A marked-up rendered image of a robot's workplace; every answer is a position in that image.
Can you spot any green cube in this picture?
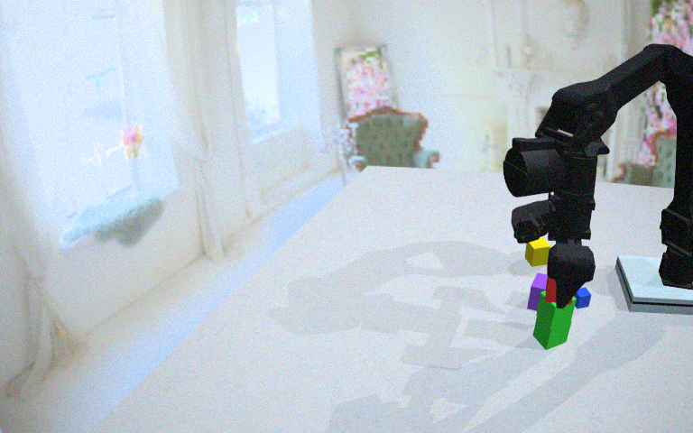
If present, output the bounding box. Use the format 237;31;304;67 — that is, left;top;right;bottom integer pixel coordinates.
532;317;572;350
536;291;576;330

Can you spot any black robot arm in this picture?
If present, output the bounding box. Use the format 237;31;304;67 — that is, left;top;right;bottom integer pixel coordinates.
504;43;693;290

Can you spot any purple cube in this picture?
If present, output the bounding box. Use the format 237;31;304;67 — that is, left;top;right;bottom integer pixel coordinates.
527;273;548;311

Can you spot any red block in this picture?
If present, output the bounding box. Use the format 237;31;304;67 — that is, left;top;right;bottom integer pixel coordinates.
545;276;573;304

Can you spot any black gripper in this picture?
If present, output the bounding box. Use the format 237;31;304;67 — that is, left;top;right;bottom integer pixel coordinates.
547;189;596;309

